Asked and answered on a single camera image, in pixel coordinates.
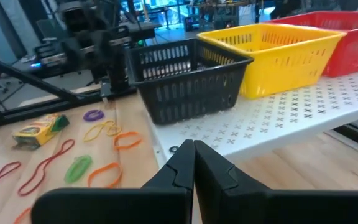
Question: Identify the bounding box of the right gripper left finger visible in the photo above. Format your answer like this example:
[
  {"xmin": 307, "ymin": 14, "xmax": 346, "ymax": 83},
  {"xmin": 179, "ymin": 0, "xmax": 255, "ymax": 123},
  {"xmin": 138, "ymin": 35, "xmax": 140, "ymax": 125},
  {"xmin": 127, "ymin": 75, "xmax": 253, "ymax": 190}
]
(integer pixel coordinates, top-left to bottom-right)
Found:
[{"xmin": 30, "ymin": 139, "xmax": 196, "ymax": 224}]

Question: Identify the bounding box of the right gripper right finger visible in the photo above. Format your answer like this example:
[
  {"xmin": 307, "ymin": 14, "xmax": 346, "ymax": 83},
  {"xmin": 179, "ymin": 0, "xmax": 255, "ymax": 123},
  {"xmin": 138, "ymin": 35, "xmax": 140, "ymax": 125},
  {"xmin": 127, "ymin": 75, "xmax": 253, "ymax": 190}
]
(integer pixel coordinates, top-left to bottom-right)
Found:
[{"xmin": 193, "ymin": 139, "xmax": 358, "ymax": 224}]

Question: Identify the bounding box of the orange rubber band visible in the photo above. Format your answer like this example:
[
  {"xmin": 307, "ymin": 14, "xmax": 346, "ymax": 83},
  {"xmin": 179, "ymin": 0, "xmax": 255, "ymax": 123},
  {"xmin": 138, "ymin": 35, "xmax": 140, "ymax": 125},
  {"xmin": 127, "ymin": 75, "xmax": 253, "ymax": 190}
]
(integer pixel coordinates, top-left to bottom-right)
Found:
[
  {"xmin": 12, "ymin": 207, "xmax": 32, "ymax": 224},
  {"xmin": 113, "ymin": 131, "xmax": 143, "ymax": 151},
  {"xmin": 87, "ymin": 161, "xmax": 124, "ymax": 189}
]

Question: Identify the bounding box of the green coil wristband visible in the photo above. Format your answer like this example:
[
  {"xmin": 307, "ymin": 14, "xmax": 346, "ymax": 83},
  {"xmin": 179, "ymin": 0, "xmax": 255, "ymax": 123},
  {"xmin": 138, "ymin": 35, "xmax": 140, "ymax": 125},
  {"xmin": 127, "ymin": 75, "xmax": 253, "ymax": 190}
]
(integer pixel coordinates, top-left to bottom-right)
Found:
[{"xmin": 63, "ymin": 154, "xmax": 93, "ymax": 184}]

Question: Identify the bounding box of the yellow rubber band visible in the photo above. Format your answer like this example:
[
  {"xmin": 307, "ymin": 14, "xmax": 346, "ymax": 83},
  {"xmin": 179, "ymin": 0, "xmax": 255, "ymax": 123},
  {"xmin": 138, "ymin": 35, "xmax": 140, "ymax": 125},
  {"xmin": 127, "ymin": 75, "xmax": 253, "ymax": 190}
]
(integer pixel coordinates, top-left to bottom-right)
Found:
[{"xmin": 83, "ymin": 119, "xmax": 122, "ymax": 143}]

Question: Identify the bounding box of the yellow Crayola crayon box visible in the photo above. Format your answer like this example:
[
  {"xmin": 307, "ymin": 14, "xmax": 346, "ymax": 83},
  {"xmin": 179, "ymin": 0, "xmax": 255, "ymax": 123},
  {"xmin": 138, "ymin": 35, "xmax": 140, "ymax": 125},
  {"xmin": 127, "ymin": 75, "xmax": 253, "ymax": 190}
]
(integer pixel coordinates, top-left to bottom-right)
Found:
[{"xmin": 12, "ymin": 113, "xmax": 71, "ymax": 147}]

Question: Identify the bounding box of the black plastic basket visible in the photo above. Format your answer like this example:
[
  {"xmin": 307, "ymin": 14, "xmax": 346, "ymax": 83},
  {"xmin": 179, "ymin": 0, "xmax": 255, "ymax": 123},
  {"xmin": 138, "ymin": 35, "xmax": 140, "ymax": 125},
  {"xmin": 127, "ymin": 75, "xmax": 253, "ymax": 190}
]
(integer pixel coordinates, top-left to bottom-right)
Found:
[{"xmin": 126, "ymin": 37, "xmax": 255, "ymax": 126}]

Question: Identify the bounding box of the yellow plastic basket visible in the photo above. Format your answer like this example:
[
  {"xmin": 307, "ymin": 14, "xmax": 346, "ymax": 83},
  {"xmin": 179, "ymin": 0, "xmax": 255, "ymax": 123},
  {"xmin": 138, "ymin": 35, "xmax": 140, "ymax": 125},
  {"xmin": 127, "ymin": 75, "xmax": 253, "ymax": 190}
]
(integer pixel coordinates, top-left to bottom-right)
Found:
[{"xmin": 196, "ymin": 22, "xmax": 347, "ymax": 100}]

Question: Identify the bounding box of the black side desk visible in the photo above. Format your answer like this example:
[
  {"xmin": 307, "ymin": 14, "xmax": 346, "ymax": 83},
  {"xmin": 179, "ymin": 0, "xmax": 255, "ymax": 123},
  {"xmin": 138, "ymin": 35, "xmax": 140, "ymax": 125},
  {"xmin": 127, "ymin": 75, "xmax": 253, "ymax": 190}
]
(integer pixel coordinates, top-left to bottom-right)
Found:
[{"xmin": 12, "ymin": 43, "xmax": 88, "ymax": 78}]

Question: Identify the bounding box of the red rubber band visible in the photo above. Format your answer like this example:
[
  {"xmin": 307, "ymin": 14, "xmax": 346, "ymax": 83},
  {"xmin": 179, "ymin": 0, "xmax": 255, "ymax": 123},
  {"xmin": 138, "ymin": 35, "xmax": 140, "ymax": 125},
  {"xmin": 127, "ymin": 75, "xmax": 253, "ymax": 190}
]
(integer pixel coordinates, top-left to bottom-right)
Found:
[
  {"xmin": 17, "ymin": 138, "xmax": 76, "ymax": 197},
  {"xmin": 0, "ymin": 161, "xmax": 22, "ymax": 194}
]

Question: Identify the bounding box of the purple coil wristband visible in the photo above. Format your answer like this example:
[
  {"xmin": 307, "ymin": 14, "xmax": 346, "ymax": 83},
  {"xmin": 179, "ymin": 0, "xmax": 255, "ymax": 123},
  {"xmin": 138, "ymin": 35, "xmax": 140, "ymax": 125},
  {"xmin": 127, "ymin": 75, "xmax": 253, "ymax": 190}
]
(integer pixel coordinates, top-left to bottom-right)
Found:
[{"xmin": 82, "ymin": 108, "xmax": 106, "ymax": 123}]

